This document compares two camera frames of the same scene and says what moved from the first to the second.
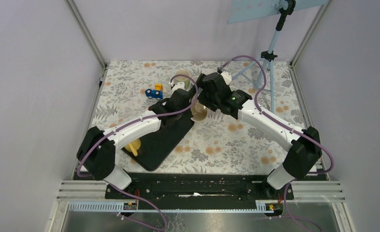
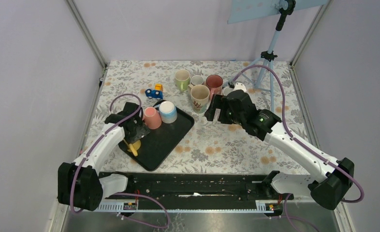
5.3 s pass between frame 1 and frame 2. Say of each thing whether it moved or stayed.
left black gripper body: moved
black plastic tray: stayed
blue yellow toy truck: stayed
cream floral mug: moved
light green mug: stayed
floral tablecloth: stayed
